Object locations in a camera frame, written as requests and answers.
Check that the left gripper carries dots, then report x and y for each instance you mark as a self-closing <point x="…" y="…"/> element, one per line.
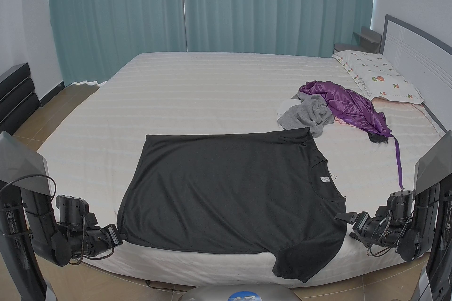
<point x="111" y="238"/>

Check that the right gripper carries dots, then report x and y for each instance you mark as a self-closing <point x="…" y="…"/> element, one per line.
<point x="363" y="227"/>

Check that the black T-shirt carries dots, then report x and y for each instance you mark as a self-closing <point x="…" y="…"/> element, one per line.
<point x="229" y="193"/>

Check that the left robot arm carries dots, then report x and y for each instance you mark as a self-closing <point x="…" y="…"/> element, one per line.
<point x="21" y="165"/>

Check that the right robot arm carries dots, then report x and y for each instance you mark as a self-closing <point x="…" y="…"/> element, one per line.
<point x="434" y="165"/>

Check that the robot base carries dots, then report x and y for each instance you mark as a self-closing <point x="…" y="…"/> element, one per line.
<point x="236" y="293"/>

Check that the bed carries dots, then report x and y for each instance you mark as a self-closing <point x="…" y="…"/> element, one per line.
<point x="212" y="91"/>

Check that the small black garment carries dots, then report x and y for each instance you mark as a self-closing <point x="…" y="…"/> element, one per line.
<point x="378" y="139"/>

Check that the grey garment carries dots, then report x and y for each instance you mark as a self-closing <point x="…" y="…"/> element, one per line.
<point x="303" y="116"/>

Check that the purple satin garment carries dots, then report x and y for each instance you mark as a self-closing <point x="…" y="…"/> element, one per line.
<point x="353" y="105"/>

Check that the white garment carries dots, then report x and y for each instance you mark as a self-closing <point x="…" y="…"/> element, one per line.
<point x="286" y="106"/>

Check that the white printed pillow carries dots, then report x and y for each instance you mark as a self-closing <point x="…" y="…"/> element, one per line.
<point x="379" y="75"/>

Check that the black chest of drawers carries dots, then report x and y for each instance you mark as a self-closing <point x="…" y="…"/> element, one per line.
<point x="16" y="96"/>

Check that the grey bedside table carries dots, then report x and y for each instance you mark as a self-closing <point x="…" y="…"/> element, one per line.
<point x="365" y="36"/>

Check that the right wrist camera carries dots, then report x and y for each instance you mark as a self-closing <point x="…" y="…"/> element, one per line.
<point x="382" y="212"/>

